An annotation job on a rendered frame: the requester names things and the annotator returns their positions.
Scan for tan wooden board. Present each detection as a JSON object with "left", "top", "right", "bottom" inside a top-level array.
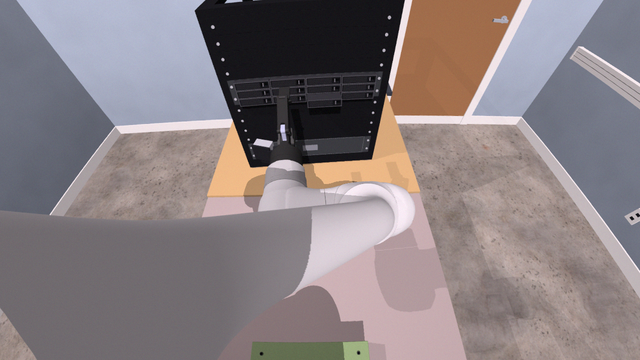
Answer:
[{"left": 207, "top": 94, "right": 420, "bottom": 198}]

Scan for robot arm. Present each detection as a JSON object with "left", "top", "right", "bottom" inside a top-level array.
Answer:
[{"left": 0, "top": 160, "right": 415, "bottom": 360}]

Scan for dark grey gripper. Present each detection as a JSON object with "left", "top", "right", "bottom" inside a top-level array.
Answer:
[{"left": 269, "top": 86, "right": 303, "bottom": 166}]

